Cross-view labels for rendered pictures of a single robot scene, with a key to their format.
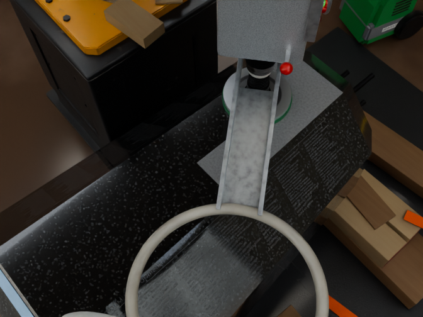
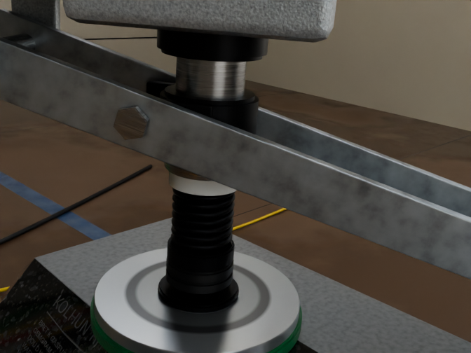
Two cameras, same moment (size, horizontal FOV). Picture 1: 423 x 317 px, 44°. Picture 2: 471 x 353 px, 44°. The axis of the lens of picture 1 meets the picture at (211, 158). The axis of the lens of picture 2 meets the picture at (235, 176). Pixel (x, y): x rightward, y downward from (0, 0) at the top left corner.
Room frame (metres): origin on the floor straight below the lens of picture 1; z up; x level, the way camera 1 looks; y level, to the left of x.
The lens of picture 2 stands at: (0.99, 0.39, 1.16)
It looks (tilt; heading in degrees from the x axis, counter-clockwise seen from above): 19 degrees down; 264
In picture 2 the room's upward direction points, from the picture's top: 4 degrees clockwise
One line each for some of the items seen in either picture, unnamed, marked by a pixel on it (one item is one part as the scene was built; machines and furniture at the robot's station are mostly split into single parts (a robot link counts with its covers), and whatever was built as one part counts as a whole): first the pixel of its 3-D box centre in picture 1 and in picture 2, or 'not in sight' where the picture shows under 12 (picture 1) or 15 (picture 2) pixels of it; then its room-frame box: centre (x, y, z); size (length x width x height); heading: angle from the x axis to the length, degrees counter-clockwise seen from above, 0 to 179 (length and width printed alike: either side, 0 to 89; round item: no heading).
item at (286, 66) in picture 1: (287, 61); not in sight; (0.82, -0.19, 1.17); 0.08 x 0.03 x 0.03; 169
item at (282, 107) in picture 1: (257, 94); (198, 296); (0.96, -0.15, 0.84); 0.21 x 0.21 x 0.01
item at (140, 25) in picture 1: (134, 21); not in sight; (1.32, 0.25, 0.81); 0.20 x 0.10 x 0.05; 46
